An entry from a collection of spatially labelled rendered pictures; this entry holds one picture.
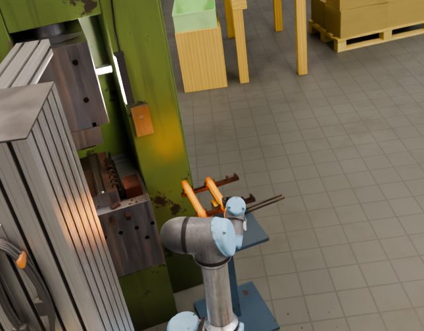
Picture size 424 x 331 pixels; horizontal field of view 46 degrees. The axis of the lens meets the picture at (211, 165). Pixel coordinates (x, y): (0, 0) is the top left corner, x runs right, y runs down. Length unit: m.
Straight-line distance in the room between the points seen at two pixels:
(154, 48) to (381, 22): 4.61
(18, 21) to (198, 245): 1.33
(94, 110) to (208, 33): 3.37
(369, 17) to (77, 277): 5.86
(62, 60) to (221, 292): 1.22
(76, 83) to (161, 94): 0.46
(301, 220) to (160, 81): 1.71
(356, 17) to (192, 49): 2.09
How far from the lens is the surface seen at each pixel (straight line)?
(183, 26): 5.62
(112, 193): 2.61
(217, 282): 1.62
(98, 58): 2.81
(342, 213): 3.84
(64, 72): 2.31
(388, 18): 6.81
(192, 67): 5.74
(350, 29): 6.55
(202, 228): 1.52
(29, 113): 1.03
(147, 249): 2.79
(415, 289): 3.35
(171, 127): 2.66
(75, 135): 2.43
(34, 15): 2.38
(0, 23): 2.39
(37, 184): 0.99
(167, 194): 2.86
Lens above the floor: 2.43
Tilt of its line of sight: 33 degrees down
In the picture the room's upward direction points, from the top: 9 degrees counter-clockwise
